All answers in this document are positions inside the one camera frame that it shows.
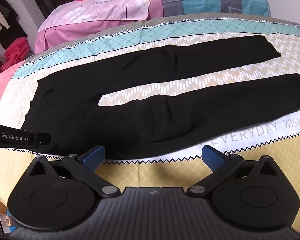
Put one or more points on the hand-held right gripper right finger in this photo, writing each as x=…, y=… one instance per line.
x=212, y=157

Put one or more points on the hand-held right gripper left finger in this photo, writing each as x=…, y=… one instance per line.
x=95, y=155

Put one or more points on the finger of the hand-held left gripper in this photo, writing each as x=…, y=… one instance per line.
x=45, y=139

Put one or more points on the black pants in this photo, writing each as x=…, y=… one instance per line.
x=140, y=120

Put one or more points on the patterned beige teal bedsheet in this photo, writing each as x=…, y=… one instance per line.
x=190, y=85

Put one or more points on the blue printed box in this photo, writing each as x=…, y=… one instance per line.
x=8, y=221

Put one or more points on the stack of red cloths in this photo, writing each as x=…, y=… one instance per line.
x=16, y=52

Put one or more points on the dark hanging clothes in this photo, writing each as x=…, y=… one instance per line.
x=5, y=22

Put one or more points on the pink floral pillow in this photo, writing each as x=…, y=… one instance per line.
x=90, y=12

